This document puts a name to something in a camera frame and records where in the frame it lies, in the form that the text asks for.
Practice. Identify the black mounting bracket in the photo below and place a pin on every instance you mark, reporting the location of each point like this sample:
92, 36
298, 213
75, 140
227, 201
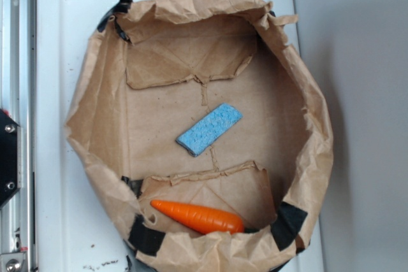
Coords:
10, 160

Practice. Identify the brown paper lined bin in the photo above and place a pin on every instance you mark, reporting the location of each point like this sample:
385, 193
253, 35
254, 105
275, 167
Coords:
152, 70

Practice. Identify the orange plastic toy carrot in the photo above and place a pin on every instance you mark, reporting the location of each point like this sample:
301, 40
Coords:
202, 219

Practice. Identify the aluminium frame rail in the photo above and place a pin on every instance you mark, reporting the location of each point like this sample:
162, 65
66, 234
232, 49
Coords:
18, 20

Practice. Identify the blue rectangular sponge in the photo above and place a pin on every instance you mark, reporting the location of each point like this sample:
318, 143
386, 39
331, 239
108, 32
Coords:
208, 129

